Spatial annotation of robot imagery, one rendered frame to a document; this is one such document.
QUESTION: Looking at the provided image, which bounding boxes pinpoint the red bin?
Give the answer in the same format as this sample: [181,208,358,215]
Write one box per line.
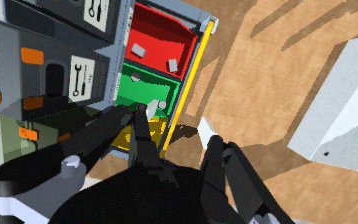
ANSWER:
[125,2,195,78]

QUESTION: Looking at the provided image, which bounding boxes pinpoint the green open bin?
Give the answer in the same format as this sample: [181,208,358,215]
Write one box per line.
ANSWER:
[115,62,179,117]

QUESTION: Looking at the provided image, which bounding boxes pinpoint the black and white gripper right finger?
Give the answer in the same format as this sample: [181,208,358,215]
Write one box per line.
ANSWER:
[194,117,295,224]

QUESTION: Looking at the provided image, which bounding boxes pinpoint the grey shelf rack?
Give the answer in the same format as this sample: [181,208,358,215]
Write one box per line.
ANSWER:
[1,0,218,157]

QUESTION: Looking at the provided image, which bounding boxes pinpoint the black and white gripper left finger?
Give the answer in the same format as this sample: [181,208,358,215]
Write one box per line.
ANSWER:
[0,99,169,224]

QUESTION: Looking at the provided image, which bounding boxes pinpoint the yellow bar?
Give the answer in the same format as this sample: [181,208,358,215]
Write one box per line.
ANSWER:
[160,21,214,158]

